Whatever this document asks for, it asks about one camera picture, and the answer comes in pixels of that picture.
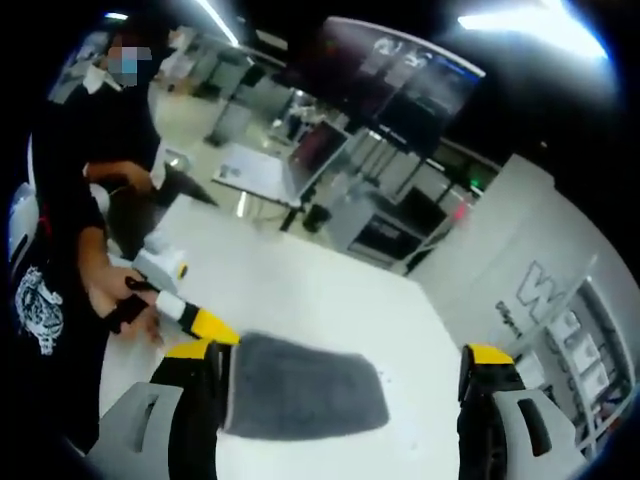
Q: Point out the grey towel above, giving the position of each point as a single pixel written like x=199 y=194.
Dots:
x=305 y=390

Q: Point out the person's left hand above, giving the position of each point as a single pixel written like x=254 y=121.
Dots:
x=117 y=287

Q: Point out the row of white storage bins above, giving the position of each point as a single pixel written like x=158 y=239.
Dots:
x=582 y=357

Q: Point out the white desk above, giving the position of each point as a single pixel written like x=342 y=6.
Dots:
x=255 y=172

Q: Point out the grey metal shelving rack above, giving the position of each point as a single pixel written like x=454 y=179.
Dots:
x=585 y=287

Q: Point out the white worn device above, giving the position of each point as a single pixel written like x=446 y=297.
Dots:
x=22 y=225

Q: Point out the black waste bin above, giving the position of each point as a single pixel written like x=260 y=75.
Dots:
x=316 y=219

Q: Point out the person's black clothed torso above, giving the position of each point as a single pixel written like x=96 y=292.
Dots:
x=60 y=150

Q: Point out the grey machine cabinet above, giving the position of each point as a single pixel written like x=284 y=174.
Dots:
x=380 y=230

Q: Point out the curved computer monitor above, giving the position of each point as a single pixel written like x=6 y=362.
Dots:
x=320 y=155

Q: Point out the green lit sign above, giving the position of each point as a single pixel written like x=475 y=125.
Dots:
x=477 y=181

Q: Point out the long ceiling light strip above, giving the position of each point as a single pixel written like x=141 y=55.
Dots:
x=530 y=27
x=217 y=20

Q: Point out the large dark display screen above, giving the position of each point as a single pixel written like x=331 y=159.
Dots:
x=425 y=100

